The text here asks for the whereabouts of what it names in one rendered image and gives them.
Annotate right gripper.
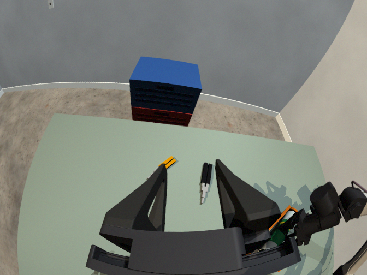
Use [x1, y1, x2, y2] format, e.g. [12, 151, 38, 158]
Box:
[277, 209, 322, 246]

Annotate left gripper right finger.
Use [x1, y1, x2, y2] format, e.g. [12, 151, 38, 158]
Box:
[215, 159, 281, 235]

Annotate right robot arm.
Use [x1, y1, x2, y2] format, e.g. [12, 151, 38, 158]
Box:
[310, 182, 367, 275]

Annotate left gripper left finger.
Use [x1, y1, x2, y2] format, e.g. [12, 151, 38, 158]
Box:
[103, 163, 167, 231]

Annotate white sealant cartridge with green and yellow stripes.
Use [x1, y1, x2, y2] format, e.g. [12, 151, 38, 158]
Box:
[258, 211, 295, 252]

